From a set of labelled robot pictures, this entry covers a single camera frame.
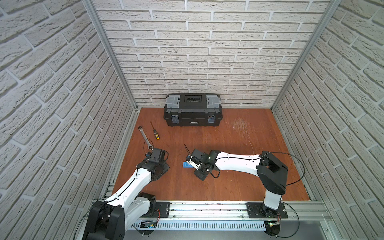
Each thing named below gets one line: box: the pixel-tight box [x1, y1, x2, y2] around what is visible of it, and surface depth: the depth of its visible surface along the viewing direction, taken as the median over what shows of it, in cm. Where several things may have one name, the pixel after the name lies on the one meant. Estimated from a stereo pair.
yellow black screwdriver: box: [150, 121, 160, 140], surface depth 102 cm
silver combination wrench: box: [137, 125, 154, 150], surface depth 103 cm
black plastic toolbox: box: [163, 93, 223, 127], surface depth 101 cm
